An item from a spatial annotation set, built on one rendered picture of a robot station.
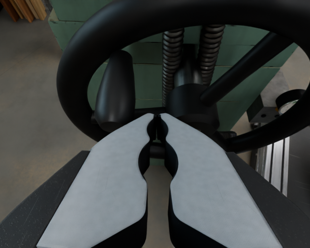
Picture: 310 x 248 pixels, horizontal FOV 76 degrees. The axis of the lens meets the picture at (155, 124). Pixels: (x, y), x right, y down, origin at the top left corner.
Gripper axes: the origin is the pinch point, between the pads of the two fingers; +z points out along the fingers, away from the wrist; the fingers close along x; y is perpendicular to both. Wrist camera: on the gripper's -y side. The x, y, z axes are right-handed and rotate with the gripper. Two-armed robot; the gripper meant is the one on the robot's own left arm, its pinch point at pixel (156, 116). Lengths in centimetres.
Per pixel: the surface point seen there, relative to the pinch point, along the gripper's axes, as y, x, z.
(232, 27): -3.5, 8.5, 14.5
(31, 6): -2, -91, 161
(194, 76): 1.7, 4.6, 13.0
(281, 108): 12.9, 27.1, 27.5
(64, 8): -4.8, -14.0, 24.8
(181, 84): 2.5, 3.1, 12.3
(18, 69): 33, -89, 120
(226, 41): -1.9, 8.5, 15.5
